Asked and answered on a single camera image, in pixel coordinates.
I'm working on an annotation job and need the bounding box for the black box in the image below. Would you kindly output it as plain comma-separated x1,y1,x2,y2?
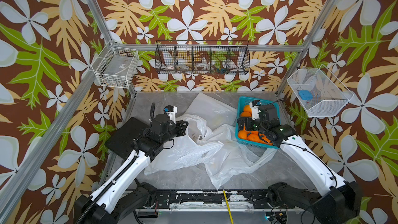
105,117,149,160

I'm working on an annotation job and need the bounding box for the teal plastic basket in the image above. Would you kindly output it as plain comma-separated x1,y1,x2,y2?
235,96,280,149

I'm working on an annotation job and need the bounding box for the white wire basket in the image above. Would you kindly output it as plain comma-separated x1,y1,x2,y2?
287,65,354,118
91,42,140,89

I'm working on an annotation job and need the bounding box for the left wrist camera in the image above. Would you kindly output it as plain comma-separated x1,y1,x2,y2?
164,105,178,123

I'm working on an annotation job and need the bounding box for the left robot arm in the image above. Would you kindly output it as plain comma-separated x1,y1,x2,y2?
74,106,189,224

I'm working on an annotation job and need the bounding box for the flat white plastic bag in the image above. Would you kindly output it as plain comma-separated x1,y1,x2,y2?
185,93,237,130

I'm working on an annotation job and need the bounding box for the yellow stick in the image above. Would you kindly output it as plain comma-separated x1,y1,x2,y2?
222,188,234,224

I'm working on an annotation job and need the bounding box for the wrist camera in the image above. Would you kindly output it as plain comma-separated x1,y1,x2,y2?
164,105,178,123
249,100,261,120

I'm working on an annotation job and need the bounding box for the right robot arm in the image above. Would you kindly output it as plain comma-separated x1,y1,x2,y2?
236,100,362,224

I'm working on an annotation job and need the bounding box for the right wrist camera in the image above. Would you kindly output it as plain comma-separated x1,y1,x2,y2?
249,100,261,120

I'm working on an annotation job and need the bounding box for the printed white plastic bag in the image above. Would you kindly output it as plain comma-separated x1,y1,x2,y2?
144,115,224,175

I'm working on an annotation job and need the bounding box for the white wire basket right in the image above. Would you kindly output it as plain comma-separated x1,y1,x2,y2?
287,65,354,118

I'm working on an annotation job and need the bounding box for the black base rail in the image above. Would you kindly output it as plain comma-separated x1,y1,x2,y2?
130,189,296,209

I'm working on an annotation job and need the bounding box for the blue object in basket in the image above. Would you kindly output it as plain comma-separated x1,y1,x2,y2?
298,90,313,101

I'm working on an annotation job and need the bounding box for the white wire basket left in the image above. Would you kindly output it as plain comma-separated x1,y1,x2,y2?
91,42,140,89

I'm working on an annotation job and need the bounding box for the orange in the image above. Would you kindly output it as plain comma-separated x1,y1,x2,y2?
240,112,251,117
259,134,273,146
247,133,260,143
237,130,248,140
243,105,252,114

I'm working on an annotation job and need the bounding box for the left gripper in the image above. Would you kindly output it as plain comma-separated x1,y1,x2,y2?
160,120,188,145

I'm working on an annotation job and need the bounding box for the black wire basket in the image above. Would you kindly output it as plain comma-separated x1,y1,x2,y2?
154,40,250,75

